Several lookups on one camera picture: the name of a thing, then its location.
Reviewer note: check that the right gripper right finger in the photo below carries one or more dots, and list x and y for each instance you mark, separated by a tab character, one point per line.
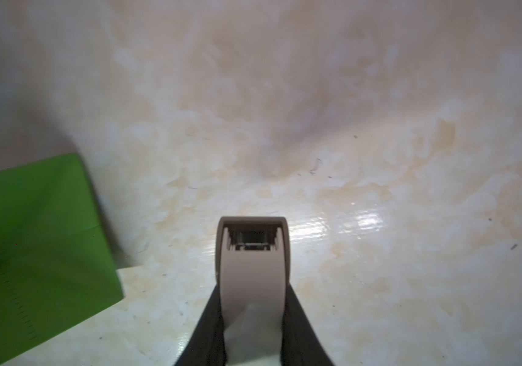
300	345

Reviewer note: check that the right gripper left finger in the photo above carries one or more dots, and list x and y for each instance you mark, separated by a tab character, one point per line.
206	346

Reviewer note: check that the small grey stapler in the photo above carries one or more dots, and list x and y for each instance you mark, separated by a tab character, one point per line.
252	264

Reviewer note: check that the green reusable tote bag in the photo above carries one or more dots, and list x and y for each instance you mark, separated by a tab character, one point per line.
56	267

